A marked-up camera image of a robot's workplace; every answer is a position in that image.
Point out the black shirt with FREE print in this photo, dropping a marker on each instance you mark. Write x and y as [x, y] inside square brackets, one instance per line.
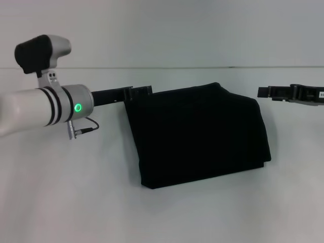
[200, 136]

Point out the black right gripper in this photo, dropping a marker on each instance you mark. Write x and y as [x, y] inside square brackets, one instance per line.
[307, 97]

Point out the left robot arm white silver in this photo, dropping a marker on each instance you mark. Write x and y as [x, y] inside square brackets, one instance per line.
[45, 108]

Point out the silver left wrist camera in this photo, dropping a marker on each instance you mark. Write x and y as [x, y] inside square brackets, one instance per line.
[40, 54]

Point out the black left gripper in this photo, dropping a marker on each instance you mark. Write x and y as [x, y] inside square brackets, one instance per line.
[111, 96]

